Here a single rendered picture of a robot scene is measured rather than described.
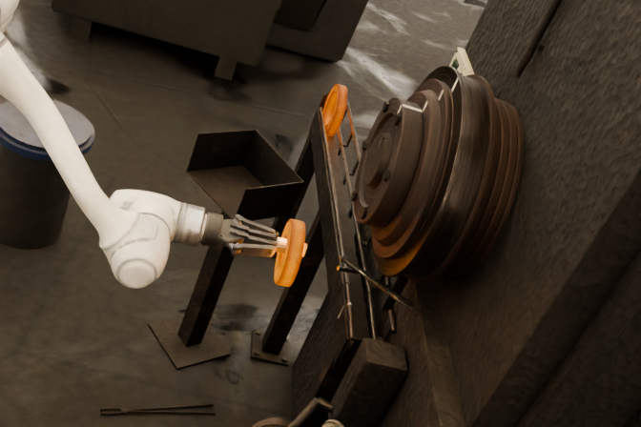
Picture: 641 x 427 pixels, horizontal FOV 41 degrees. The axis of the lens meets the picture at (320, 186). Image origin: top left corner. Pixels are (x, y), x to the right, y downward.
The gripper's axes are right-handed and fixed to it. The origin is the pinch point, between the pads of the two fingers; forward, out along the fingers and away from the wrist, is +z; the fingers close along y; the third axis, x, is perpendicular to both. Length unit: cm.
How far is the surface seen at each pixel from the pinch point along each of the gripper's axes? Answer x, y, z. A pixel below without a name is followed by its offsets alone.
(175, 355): -83, -43, -14
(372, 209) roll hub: 21.7, 10.2, 11.3
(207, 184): -24, -53, -18
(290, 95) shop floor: -86, -242, 24
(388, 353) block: -5.4, 22.1, 23.2
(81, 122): -39, -93, -60
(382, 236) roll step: 15.2, 9.8, 15.7
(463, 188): 36.5, 18.5, 24.0
